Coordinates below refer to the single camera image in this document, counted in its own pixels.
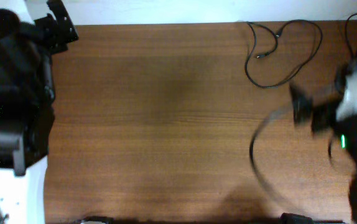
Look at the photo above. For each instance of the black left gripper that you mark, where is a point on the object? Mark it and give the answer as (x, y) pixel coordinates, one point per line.
(49, 32)

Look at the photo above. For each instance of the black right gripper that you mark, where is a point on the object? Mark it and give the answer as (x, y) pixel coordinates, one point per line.
(324, 109)

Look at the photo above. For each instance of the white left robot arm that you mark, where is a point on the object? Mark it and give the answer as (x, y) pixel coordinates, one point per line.
(27, 94)

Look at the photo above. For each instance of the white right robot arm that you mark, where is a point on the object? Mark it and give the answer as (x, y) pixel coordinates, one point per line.
(338, 112)

